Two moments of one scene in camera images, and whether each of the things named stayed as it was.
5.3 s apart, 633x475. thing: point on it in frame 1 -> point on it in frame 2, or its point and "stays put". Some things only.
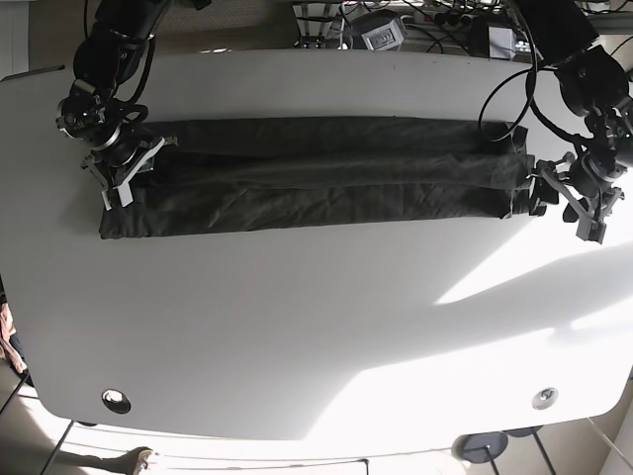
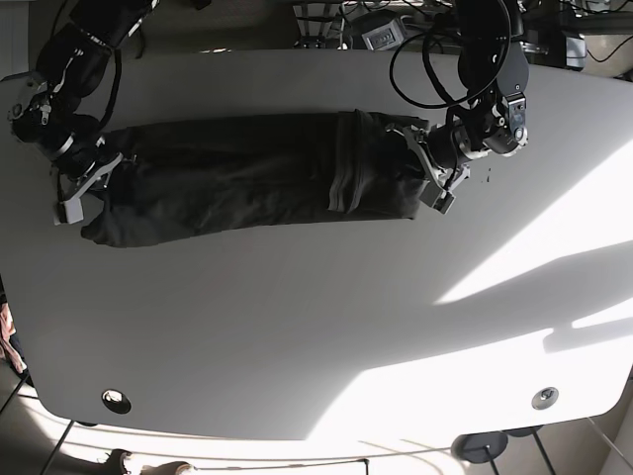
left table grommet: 116,401 stays put
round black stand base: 473,446 stays put
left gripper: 123,146 -> 82,160
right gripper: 588,180 -> 445,147
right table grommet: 544,398 stays put
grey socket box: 386,36 stays put
